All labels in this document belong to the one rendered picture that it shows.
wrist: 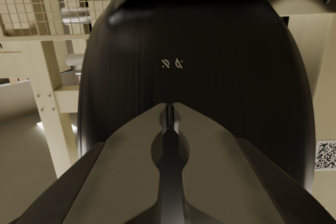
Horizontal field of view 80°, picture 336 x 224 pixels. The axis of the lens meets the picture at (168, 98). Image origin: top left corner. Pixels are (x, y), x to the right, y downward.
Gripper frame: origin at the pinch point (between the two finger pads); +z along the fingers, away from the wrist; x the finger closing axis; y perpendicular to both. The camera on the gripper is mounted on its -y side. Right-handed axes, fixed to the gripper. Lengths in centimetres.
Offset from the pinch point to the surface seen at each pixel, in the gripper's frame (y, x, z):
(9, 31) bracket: 4, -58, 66
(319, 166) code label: 27.1, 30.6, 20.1
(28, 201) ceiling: 292, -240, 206
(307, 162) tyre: 10.4, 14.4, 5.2
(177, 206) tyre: 13.2, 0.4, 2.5
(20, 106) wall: 300, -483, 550
